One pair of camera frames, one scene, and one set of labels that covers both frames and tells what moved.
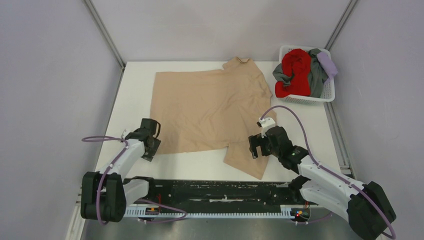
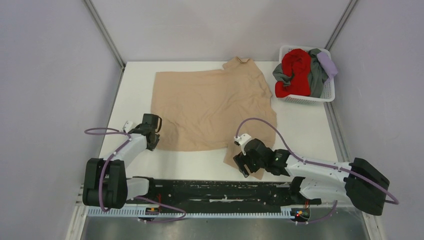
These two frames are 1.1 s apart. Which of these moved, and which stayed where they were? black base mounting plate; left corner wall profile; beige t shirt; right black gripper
Moved: right black gripper
Stayed: left corner wall profile; black base mounting plate; beige t shirt
